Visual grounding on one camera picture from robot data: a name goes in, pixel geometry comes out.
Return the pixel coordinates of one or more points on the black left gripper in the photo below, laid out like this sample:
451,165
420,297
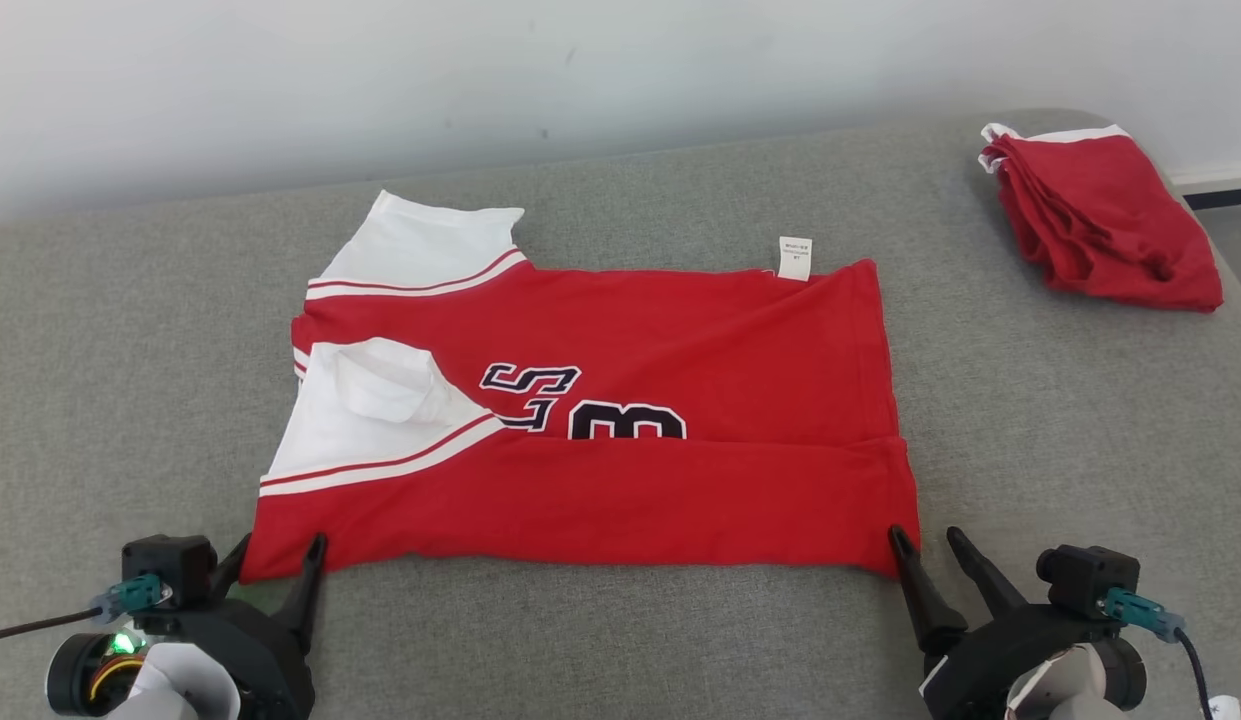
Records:
265,665

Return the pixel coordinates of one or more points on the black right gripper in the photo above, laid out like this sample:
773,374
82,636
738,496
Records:
980,670

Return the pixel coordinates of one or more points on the red shorts white stripe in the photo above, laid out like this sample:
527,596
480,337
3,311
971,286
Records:
1110,220

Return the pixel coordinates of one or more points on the red white lettered jersey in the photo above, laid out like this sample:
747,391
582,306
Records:
630,320

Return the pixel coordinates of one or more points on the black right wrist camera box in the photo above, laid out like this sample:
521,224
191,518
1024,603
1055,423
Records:
1085,580

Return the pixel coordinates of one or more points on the white wall baseboard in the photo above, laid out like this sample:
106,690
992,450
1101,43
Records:
1220,176

